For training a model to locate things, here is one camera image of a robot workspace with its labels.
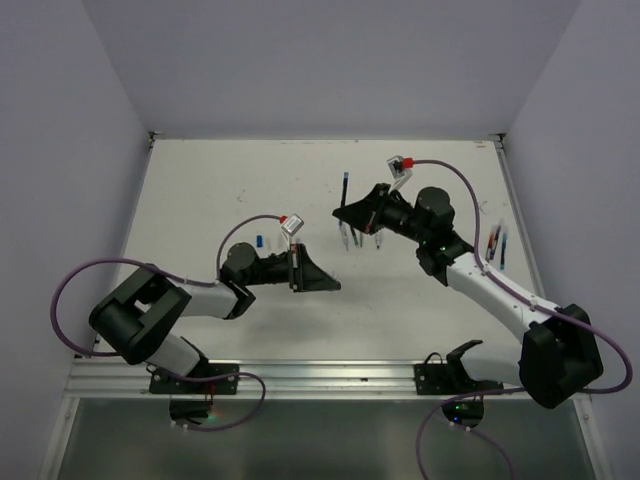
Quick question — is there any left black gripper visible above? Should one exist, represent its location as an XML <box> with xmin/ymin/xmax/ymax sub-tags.
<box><xmin>243</xmin><ymin>242</ymin><xmax>340</xmax><ymax>292</ymax></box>

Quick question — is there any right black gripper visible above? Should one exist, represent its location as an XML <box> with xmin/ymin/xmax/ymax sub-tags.
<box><xmin>334</xmin><ymin>181</ymin><xmax>430</xmax><ymax>244</ymax></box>

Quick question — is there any green barrel pen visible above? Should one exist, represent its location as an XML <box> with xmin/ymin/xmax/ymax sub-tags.
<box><xmin>350</xmin><ymin>227</ymin><xmax>362</xmax><ymax>248</ymax></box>

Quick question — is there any clear slim pen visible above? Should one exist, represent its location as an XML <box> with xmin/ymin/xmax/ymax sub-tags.
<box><xmin>338</xmin><ymin>221</ymin><xmax>349</xmax><ymax>251</ymax></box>

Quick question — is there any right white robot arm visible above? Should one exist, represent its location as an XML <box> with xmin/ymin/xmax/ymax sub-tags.
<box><xmin>332</xmin><ymin>183</ymin><xmax>604</xmax><ymax>409</ymax></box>

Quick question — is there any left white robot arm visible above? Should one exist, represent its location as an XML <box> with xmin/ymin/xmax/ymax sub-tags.
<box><xmin>89</xmin><ymin>242</ymin><xmax>341</xmax><ymax>393</ymax></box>

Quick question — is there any blue white pen far right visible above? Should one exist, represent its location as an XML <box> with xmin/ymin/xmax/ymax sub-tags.
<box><xmin>499</xmin><ymin>226</ymin><xmax>509</xmax><ymax>271</ymax></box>

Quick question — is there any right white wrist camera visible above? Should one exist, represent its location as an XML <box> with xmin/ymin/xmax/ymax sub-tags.
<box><xmin>387</xmin><ymin>155</ymin><xmax>414</xmax><ymax>190</ymax></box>

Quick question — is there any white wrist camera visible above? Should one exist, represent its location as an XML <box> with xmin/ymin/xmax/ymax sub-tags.
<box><xmin>387</xmin><ymin>155</ymin><xmax>414</xmax><ymax>190</ymax></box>
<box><xmin>279</xmin><ymin>214</ymin><xmax>305</xmax><ymax>244</ymax></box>

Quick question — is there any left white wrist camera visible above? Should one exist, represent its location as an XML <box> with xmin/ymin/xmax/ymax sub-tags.
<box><xmin>279</xmin><ymin>214</ymin><xmax>305</xmax><ymax>244</ymax></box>

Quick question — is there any aluminium front rail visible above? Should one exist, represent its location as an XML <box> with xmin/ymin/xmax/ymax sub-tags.
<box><xmin>62</xmin><ymin>355</ymin><xmax>591</xmax><ymax>401</ymax></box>

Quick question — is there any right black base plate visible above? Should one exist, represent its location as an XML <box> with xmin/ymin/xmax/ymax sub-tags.
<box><xmin>413</xmin><ymin>363</ymin><xmax>503</xmax><ymax>396</ymax></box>

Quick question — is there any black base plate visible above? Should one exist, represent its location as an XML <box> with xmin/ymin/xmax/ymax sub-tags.
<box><xmin>413</xmin><ymin>363</ymin><xmax>503</xmax><ymax>396</ymax></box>
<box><xmin>148</xmin><ymin>362</ymin><xmax>239</xmax><ymax>396</ymax></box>

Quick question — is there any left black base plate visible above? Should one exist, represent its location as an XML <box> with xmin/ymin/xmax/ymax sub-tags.
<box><xmin>148</xmin><ymin>362</ymin><xmax>239</xmax><ymax>396</ymax></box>

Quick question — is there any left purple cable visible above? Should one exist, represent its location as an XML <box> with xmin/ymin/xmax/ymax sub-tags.
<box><xmin>51</xmin><ymin>213</ymin><xmax>267</xmax><ymax>432</ymax></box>

